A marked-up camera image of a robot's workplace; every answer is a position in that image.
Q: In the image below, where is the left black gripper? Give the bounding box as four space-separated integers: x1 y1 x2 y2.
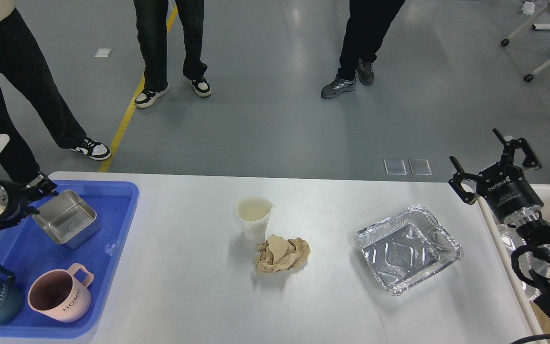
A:
0 173 59 230

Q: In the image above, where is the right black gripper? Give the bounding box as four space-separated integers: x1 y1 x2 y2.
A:
448 128 545 225

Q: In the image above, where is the small steel rectangular tray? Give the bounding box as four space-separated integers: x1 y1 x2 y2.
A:
32 190 101 249

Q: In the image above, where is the pink ribbed mug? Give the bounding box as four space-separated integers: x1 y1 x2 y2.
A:
28 263 94 323

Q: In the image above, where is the aluminium foil tray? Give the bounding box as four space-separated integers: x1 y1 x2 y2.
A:
354 204 463 296

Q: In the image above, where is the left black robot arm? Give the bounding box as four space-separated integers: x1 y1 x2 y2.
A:
0 172 58 231

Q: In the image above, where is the right clear floor plate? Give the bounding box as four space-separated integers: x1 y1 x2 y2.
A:
408 159 433 175

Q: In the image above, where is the clear floor plate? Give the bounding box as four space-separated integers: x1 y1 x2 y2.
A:
408 159 433 175
383 158 407 175

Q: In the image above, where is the left clear floor plate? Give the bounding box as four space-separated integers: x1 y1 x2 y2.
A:
383 158 407 175

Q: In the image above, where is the white paper on floor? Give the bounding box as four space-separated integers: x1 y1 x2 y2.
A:
94 48 113 58

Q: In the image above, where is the person in black trousers left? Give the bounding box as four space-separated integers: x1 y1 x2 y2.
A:
0 0 112 184

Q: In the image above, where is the person with grey sneakers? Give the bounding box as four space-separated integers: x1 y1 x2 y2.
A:
320 0 404 99

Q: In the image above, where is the person in dark jeans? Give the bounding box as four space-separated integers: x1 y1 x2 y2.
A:
133 0 212 109

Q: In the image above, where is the white paper cup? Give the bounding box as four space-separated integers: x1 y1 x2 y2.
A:
235 196 274 242

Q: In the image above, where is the crumpled brown paper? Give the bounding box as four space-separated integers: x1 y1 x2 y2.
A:
254 235 311 273

